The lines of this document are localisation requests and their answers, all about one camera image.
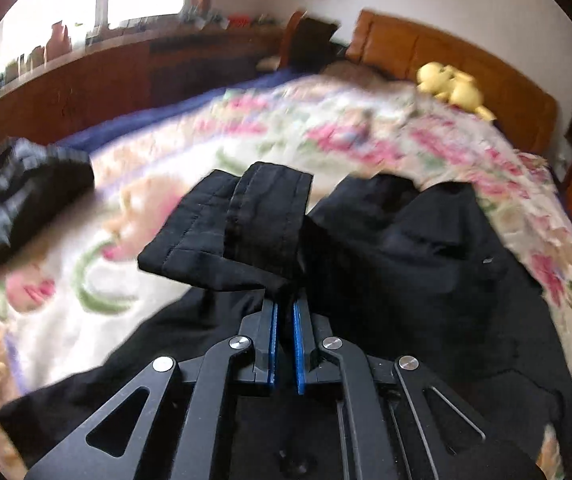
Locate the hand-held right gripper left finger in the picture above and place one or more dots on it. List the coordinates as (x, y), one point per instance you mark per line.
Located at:
(273, 350)

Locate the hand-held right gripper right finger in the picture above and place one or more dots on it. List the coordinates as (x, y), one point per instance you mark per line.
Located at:
(298, 350)

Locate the black pants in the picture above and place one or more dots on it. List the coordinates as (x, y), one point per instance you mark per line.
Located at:
(391, 260)

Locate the floral blanket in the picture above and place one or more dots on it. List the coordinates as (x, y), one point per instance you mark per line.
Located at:
(316, 125)

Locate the blue bed sheet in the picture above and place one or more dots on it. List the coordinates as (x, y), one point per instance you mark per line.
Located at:
(166, 110)

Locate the crumpled black garment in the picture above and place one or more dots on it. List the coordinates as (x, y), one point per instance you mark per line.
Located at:
(16, 195)

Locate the yellow plush toy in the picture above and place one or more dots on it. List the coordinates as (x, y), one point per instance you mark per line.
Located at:
(453, 87)

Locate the wooden chair with dark cloth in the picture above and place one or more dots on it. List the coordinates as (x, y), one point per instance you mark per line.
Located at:
(311, 40)

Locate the long wooden desk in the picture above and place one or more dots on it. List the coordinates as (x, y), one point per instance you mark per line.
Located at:
(116, 80)

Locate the wooden headboard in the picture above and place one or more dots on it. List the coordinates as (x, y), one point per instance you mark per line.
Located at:
(416, 45)

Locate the red box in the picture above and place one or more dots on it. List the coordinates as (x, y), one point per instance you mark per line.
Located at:
(239, 21)

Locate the brown jar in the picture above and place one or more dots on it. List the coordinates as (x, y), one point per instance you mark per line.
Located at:
(57, 40)

